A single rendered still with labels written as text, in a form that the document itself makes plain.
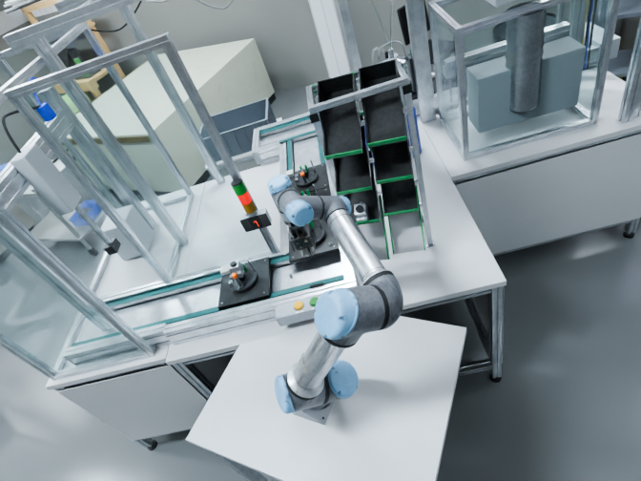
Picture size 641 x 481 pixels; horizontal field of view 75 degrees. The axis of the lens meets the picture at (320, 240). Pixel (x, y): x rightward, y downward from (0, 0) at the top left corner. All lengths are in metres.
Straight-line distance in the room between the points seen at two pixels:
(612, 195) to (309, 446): 2.17
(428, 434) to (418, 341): 0.34
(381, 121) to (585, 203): 1.64
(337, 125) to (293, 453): 1.14
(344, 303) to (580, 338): 1.93
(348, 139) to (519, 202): 1.38
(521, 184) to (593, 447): 1.31
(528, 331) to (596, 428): 0.57
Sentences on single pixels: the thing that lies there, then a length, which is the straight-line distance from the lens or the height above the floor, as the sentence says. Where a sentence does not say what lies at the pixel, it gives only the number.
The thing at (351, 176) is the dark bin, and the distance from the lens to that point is 1.58.
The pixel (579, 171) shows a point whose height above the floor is 0.66.
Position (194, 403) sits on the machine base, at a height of 0.43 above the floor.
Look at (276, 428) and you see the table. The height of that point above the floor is 0.86.
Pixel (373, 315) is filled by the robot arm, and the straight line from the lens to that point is 1.01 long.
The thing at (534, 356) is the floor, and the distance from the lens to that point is 2.63.
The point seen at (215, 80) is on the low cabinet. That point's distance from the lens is 5.11.
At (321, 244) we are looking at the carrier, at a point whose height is 0.97.
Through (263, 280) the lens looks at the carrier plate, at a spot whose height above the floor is 0.97.
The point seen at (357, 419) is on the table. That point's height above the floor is 0.86.
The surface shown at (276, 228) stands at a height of 0.86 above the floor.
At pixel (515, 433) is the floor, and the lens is 2.44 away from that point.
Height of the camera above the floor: 2.28
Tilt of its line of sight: 42 degrees down
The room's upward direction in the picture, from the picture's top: 22 degrees counter-clockwise
